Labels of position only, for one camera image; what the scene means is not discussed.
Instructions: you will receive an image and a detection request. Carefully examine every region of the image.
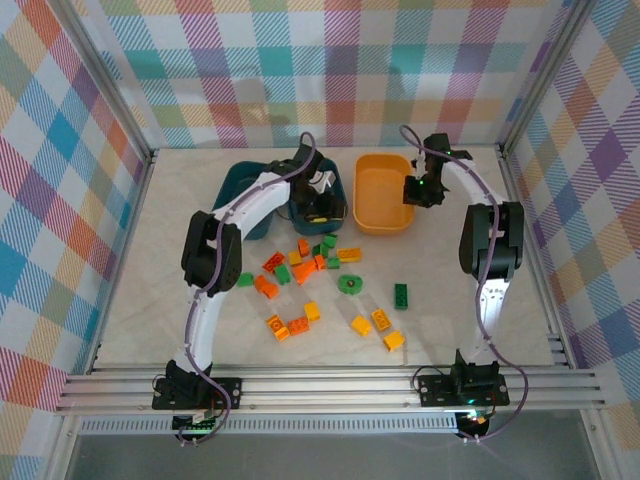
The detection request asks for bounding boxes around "orange curved lego brick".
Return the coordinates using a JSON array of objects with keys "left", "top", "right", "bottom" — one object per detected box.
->
[{"left": 253, "top": 274, "right": 279, "bottom": 300}]

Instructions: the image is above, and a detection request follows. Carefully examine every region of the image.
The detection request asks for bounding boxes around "yellow-orange lego brick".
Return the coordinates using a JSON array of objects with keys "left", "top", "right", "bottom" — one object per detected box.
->
[{"left": 265, "top": 314, "right": 291, "bottom": 343}]

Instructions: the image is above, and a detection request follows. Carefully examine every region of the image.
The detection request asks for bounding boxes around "teal plastic container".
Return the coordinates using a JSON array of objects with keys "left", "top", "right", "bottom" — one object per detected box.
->
[
  {"left": 213, "top": 162, "right": 275, "bottom": 241},
  {"left": 287, "top": 157, "right": 350, "bottom": 236}
]

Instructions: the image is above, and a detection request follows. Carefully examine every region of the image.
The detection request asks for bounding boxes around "yellow plastic container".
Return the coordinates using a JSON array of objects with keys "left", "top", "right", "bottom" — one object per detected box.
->
[{"left": 352, "top": 153, "right": 416, "bottom": 237}]

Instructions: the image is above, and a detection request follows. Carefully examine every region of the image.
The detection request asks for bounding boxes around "small circuit board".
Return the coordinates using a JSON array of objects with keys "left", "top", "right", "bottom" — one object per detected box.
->
[
  {"left": 457, "top": 410, "right": 491, "bottom": 431},
  {"left": 172, "top": 412, "right": 221, "bottom": 434}
]

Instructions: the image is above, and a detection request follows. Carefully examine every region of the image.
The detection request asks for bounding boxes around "aluminum side rail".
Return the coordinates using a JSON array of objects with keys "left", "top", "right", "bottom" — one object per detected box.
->
[
  {"left": 497, "top": 144, "right": 574, "bottom": 370},
  {"left": 87, "top": 149, "right": 160, "bottom": 375}
]

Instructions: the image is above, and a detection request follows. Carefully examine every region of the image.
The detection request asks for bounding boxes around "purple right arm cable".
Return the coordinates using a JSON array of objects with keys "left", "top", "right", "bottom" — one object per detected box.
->
[{"left": 399, "top": 124, "right": 530, "bottom": 446}]

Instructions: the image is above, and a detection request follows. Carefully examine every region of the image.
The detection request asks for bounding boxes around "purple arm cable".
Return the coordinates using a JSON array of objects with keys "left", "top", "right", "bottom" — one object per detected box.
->
[
  {"left": 399, "top": 124, "right": 530, "bottom": 446},
  {"left": 174, "top": 131, "right": 320, "bottom": 447}
]

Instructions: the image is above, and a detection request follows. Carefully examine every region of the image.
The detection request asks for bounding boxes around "aluminum frame post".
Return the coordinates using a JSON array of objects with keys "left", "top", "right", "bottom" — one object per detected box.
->
[
  {"left": 58, "top": 0, "right": 157, "bottom": 174},
  {"left": 497, "top": 0, "right": 599, "bottom": 159}
]

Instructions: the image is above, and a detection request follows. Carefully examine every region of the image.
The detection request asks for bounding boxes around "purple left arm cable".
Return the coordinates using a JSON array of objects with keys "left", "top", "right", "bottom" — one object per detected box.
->
[{"left": 174, "top": 131, "right": 320, "bottom": 447}]

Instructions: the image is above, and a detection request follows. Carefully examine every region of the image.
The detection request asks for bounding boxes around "wide aluminum frame rail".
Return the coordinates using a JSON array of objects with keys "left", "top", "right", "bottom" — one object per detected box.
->
[{"left": 53, "top": 366, "right": 609, "bottom": 417}]

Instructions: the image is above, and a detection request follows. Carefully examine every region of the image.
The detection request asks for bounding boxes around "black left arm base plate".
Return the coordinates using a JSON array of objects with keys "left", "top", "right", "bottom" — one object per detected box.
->
[{"left": 152, "top": 377, "right": 244, "bottom": 412}]

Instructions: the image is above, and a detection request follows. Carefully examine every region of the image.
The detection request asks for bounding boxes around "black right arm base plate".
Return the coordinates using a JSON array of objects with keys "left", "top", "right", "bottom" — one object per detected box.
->
[{"left": 417, "top": 373, "right": 511, "bottom": 407}]

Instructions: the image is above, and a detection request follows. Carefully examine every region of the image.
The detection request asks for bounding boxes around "slotted grey cable duct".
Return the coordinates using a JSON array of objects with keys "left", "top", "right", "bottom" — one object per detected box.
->
[{"left": 78, "top": 417, "right": 460, "bottom": 437}]

